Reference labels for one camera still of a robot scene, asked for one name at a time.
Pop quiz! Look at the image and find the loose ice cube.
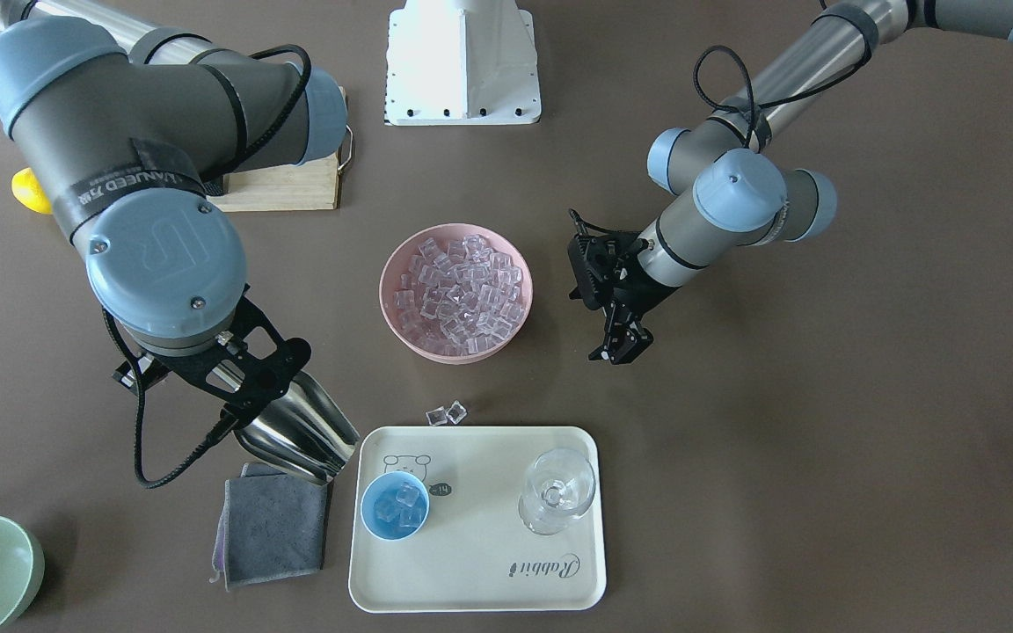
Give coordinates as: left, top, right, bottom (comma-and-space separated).
445, 400, 468, 425
425, 406, 450, 427

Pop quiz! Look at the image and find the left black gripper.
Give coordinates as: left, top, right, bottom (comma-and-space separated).
567, 209, 676, 365

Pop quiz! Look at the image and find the clear wine glass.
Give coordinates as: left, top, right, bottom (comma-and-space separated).
518, 447, 596, 535

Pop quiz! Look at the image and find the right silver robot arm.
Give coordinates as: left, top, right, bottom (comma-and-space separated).
0, 1, 348, 428

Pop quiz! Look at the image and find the wooden cutting board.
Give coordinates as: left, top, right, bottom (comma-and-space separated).
202, 126, 353, 213

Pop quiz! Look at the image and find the pink bowl of ice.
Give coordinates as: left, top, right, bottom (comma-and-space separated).
378, 223, 532, 364

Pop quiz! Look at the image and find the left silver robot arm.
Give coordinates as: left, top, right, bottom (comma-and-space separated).
567, 1, 1013, 365

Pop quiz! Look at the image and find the whole yellow lemon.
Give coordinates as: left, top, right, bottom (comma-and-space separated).
11, 167, 53, 215

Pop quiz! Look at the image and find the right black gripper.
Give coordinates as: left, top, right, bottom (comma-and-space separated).
113, 295, 312, 427

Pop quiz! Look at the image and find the blue plastic cup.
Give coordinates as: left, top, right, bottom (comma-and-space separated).
361, 471, 430, 541

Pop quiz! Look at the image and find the grey folded cloth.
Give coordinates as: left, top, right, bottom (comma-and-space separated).
210, 462, 332, 591

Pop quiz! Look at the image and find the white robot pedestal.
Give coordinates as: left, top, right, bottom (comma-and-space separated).
383, 1, 543, 126

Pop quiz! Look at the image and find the cream serving tray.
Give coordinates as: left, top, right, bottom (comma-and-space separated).
348, 426, 607, 613

